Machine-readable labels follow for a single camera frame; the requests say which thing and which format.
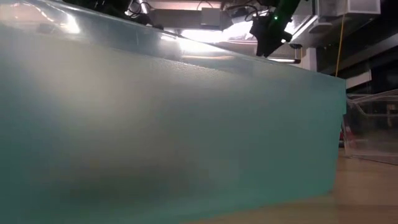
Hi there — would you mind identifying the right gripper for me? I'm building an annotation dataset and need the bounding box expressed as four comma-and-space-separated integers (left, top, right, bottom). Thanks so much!
249, 14, 293, 58

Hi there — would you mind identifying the teal plastic bin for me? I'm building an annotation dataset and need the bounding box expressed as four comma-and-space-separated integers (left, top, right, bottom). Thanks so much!
0, 0, 348, 224

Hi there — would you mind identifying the grey ceiling box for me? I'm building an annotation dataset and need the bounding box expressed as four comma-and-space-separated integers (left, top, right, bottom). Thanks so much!
200, 7, 222, 27

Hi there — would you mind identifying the clear plastic container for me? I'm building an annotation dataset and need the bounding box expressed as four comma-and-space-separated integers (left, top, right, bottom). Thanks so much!
341, 89, 398, 166

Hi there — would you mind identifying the yellow hanging cable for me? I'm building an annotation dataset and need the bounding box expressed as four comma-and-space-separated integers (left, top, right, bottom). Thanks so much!
335, 14, 346, 78

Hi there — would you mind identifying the white ceiling duct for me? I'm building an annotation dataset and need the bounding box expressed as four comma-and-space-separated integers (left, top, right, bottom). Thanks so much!
316, 0, 382, 17

